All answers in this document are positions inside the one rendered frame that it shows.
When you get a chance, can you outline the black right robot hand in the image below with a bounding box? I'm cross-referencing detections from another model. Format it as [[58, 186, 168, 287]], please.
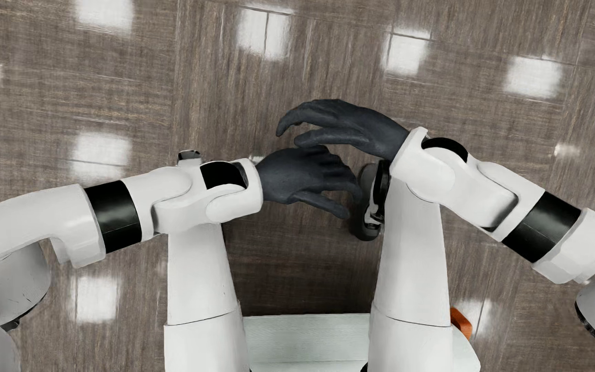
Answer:
[[276, 99, 411, 162]]

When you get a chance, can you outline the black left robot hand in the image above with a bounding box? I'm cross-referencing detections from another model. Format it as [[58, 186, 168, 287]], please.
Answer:
[[255, 146, 364, 220]]

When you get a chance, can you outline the orange chair part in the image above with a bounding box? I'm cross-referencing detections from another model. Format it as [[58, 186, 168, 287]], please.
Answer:
[[450, 308, 473, 341]]

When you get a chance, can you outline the white left robot leg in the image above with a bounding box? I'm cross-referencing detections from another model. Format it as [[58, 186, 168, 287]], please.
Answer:
[[163, 150, 251, 372]]

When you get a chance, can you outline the white robot leg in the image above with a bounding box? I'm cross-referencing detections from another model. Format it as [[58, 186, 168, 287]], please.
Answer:
[[353, 160, 455, 372], [163, 150, 251, 372]]

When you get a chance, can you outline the white right robot leg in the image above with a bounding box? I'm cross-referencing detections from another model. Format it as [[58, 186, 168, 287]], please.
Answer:
[[353, 160, 455, 372]]

